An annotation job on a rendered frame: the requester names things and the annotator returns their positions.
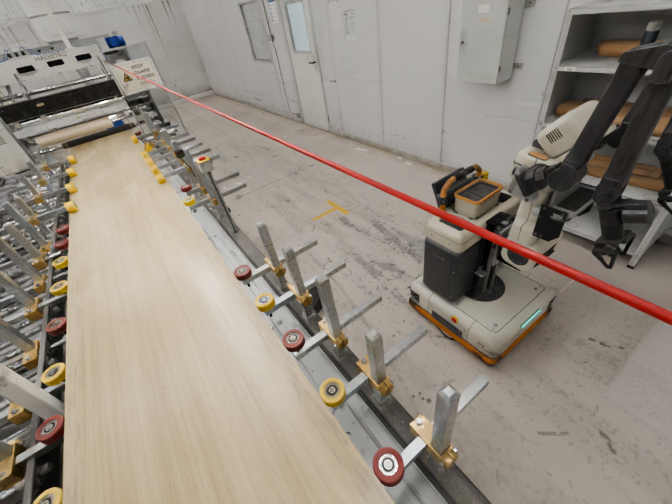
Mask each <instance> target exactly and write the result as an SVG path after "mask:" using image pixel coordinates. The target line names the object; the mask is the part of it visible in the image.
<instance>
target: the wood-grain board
mask: <svg viewBox="0 0 672 504"><path fill-rule="evenodd" d="M134 135H135V134H134V132H133V131H129V132H126V133H123V134H119V135H116V136H113V137H110V138H107V139H103V140H100V141H97V142H94V143H90V144H87V145H84V146H81V147H78V148H74V149H71V155H73V156H74V157H75V158H76V160H77V163H74V164H71V166H70V168H71V167H73V168H74V169H75V171H76V172H77V174H78V176H75V177H70V183H71V182H73V183H74V184H75V185H76V187H77V188H78V192H75V193H72V194H71V193H70V201H74V202H75V204H76V205H77V206H78V208H79V211H76V212H74V213H69V251H68V293H67V335H66V377H65V419H64V461H63V503H62V504H395V502H394V501H393V500H392V498H391V497H390V495H389V494H388V492H387V491H386V490H385V488H384V487H383V485H382V484H381V483H380V481H379V480H378V478H377V477H376V475H375V474H374V473H373V471H372V470H371V468H370V467H369V466H368V464H367V463H366V461H365V460H364V458H363V457H362V456H361V454H360V453H359V451H358V450H357V449H356V447H355V446H354V444H353V443H352V441H351V440H350V439H349V437H348V436H347V434H346V433H345V431H344V430H343V429H342V427H341V426H340V424H339V423H338V422H337V420H336V419H335V417H334V416H333V414H332V413H331V412H330V410H329V409H328V407H327V406H326V405H325V403H324V402H323V400H322V399H321V397H320V396H319V395H318V393H317V392H316V390H315V389H314V388H313V386H312V385H311V383H310V382H309V380H308V379H307V378H306V376H305V375H304V373H303V372H302V371H301V369H300V368H299V366H298V365H297V363H296V362H295V361H294V359H293V358H292V356H291V355H290V354H289V352H288V351H287V349H286V348H285V346H284V345H283V344H282V342H281V341H280V339H279V338H278V336H277V335H276V334H275V332H274V331H273V329H272V328H271V327H270V325H269V324H268V322H267V321H266V319H265V318H264V317H263V315H262V314H261V312H260V311H259V310H258V308H257V307H256V305H255V304H254V302H253V301H252V300H251V298H250V297H249V295H248V294H247V293H246V291H245V290H244V288H243V287H242V285H241V284H240V283H239V281H238V280H237V278H236V277H235V276H234V274H233V273H232V271H231V270H230V268H229V267H228V266H227V264H226V263H225V261H224V260H223V258H222V257H221V256H220V254H219V253H218V251H217V250H216V249H215V247H214V246H213V244H212V243H211V241H210V240H209V239H208V237H207V236H206V234H205V233H204V232H203V230H202V229H201V227H200V226H199V224H198V223H197V222H196V220H195V219H194V217H193V216H192V215H191V213H190V212H189V210H188V209H187V207H186V206H185V205H184V203H183V202H182V200H181V199H180V198H179V196H178V195H177V193H176V192H175V190H174V189H173V188H172V186H171V185H170V183H169V182H168V181H167V179H165V180H166V182H165V183H162V184H159V183H158V181H156V178H155V176H154V175H153V173H152V172H151V171H150V168H149V167H148V165H147V164H146V162H145V160H144V159H143V157H142V155H141V154H140V152H143V151H144V146H143V145H142V144H141V142H140V141H139V140H138V141H139V143H136V144H134V143H133V141H132V140H131V138H130V137H131V136H134ZM135 136H136V135H135Z"/></svg>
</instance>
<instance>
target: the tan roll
mask: <svg viewBox="0 0 672 504"><path fill-rule="evenodd" d="M133 116H134V115H133V114H129V115H125V116H122V117H119V118H115V119H112V120H110V118H109V116H107V117H104V118H100V119H97V120H93V121H90V122H86V123H83V124H79V125H76V126H72V127H69V128H65V129H62V130H58V131H55V132H51V133H48V134H44V135H41V136H37V137H34V139H35V140H36V142H32V143H29V144H27V146H28V147H32V146H35V145H39V146H40V147H41V148H44V147H47V146H50V145H54V144H57V143H60V142H64V141H67V140H70V139H74V138H77V137H80V136H84V135H87V134H90V133H94V132H97V131H100V130H104V129H107V128H110V127H114V125H113V122H116V121H120V120H123V119H127V118H130V117H133Z"/></svg>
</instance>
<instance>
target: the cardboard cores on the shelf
mask: <svg viewBox="0 0 672 504"><path fill-rule="evenodd" d="M640 42H641V40H601V41H600V42H599V44H598V46H597V49H596V53H599V56H608V57H621V55H622V53H624V52H627V51H629V50H631V49H632V48H634V47H635V46H638V45H639V44H640ZM591 100H596V101H598V102H599V101H600V99H595V98H585V99H584V100H583V101H577V100H567V101H566V102H565V103H560V104H559V105H558V107H557V109H556V112H555V114H556V115H560V116H563V115H565V114H566V113H568V112H570V111H572V110H573V109H575V108H577V107H579V106H580V105H582V104H584V103H586V102H588V101H591ZM633 105H634V103H632V102H626V103H625V104H624V106H623V107H622V109H621V110H620V112H619V113H618V115H617V117H616V118H615V120H614V121H613V123H612V124H618V123H619V125H621V124H622V123H621V122H622V120H623V119H624V117H625V116H626V114H627V113H628V112H629V111H630V109H631V108H632V106H633ZM671 116H672V107H668V106H667V107H666V109H665V111H664V113H663V115H662V117H661V119H660V121H659V122H658V124H657V126H656V128H655V130H654V132H653V134H652V136H656V137H661V135H662V133H663V131H664V129H665V127H666V126H667V124H668V122H669V120H670V118H671ZM594 155H595V157H594V158H593V159H592V160H590V161H589V162H588V163H587V165H586V166H587V169H588V171H587V174H586V175H590V176H594V177H598V178H602V176H603V175H604V173H605V171H606V170H607V168H608V167H609V164H610V162H611V160H612V158H613V157H609V156H605V155H600V154H595V153H594ZM628 182H629V183H628V185H632V186H636V187H640V188H644V189H649V190H653V191H657V192H659V191H660V190H662V189H663V188H664V183H663V178H662V173H661V168H659V167H655V166H650V165H646V164H641V163H637V164H636V166H635V168H634V169H633V172H632V175H631V177H630V179H629V181H628Z"/></svg>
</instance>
